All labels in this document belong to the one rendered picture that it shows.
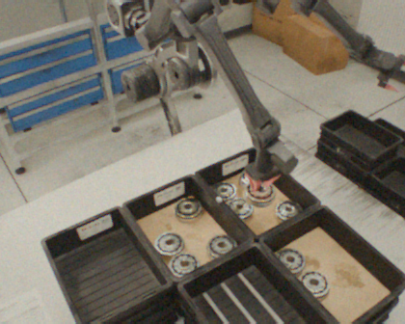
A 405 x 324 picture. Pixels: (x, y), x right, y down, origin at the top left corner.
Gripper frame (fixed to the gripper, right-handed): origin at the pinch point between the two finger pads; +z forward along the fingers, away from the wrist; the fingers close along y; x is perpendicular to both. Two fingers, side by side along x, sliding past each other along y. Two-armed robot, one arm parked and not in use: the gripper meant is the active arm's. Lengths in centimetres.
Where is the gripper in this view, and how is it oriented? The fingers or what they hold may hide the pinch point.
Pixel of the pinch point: (259, 186)
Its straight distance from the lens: 133.1
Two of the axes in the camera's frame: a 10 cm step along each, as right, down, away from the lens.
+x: -5.2, -6.7, 5.4
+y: 8.5, -3.7, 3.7
